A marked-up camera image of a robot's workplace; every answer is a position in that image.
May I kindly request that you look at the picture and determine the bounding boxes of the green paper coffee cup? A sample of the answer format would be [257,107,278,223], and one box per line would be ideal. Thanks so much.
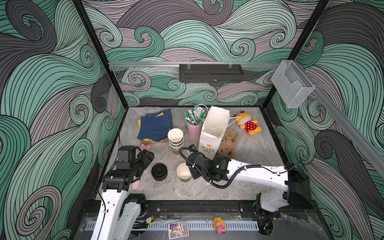
[177,163,192,183]

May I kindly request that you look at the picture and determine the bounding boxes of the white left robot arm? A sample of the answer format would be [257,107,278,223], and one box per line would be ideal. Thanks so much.
[91,146,155,240]

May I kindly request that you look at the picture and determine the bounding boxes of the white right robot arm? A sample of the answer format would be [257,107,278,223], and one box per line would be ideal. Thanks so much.
[181,150,313,216]

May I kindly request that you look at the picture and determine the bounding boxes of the white paper takeout bag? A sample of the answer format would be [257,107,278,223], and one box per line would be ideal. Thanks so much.
[198,106,238,160]

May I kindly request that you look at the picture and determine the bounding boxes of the small pink pig toy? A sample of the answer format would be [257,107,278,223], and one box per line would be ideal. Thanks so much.
[140,144,151,151]

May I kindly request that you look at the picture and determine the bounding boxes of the stack of black lids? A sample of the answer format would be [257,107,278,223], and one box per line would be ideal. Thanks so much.
[151,163,168,182]

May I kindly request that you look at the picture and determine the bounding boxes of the brown pulp cup carrier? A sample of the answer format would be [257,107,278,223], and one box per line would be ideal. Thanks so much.
[216,129,239,159]

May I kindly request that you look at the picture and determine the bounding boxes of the pink cup holder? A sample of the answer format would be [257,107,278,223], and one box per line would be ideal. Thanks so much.
[187,123,203,140]

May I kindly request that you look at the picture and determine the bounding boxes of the stack of paper cups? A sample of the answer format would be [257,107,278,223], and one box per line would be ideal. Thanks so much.
[168,128,184,155]

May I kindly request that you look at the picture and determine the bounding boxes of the dark blue napkin stack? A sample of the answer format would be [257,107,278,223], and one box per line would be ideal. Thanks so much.
[137,108,174,142]

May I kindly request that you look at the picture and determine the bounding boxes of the green white wrapped straws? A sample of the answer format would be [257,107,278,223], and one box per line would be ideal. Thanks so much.
[185,104,209,126]

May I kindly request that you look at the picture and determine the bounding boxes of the pink figurine toy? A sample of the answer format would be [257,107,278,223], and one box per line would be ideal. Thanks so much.
[213,217,226,236]

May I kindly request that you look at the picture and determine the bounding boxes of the yellow red plush toy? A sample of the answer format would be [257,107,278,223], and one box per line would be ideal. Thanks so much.
[234,111,262,135]

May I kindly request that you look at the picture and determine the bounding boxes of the colourful picture card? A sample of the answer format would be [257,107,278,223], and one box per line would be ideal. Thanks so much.
[168,221,189,240]

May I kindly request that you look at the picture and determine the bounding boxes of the black wall shelf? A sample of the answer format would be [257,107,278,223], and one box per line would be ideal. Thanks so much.
[179,64,244,84]

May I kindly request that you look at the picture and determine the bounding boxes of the clear plastic wall holder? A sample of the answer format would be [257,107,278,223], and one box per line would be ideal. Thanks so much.
[271,60,315,109]

